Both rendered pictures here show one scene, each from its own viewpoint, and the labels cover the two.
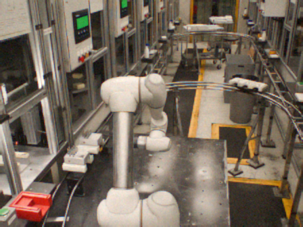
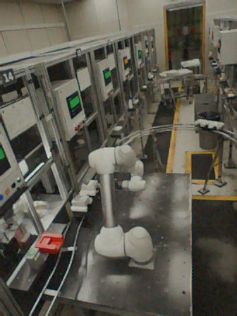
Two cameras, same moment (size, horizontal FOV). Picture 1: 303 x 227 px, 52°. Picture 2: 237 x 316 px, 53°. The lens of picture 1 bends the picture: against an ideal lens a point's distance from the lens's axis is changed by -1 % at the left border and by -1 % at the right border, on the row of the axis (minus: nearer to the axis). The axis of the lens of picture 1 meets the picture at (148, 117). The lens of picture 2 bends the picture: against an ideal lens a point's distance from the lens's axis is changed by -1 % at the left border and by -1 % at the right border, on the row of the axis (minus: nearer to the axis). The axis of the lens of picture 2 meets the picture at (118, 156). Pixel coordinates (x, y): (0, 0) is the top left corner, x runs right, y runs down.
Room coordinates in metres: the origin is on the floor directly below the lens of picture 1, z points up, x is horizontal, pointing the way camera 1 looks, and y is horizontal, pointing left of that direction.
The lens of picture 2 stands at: (0.04, -0.17, 2.16)
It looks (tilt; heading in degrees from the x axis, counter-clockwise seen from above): 28 degrees down; 8
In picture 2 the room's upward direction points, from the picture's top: 10 degrees counter-clockwise
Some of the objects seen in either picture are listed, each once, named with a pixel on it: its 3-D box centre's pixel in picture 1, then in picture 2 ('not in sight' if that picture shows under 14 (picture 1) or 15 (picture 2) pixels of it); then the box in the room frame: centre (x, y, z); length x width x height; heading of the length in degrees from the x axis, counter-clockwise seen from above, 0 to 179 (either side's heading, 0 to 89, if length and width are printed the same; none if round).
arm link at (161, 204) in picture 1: (161, 213); (139, 242); (1.19, -0.05, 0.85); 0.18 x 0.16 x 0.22; 88
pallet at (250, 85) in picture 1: (247, 86); (208, 125); (3.07, -1.03, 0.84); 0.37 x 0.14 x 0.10; 46
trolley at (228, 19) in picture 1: (220, 35); (190, 75); (8.01, -1.85, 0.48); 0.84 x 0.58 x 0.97; 176
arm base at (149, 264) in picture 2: not in sight; (142, 253); (1.21, -0.07, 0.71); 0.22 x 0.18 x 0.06; 168
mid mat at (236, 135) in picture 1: (232, 141); (202, 166); (3.40, -1.05, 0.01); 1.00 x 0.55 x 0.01; 168
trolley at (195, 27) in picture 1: (201, 45); (175, 87); (6.85, -1.20, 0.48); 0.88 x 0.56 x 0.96; 96
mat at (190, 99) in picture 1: (188, 79); (166, 115); (5.97, -0.80, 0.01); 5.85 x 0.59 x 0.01; 168
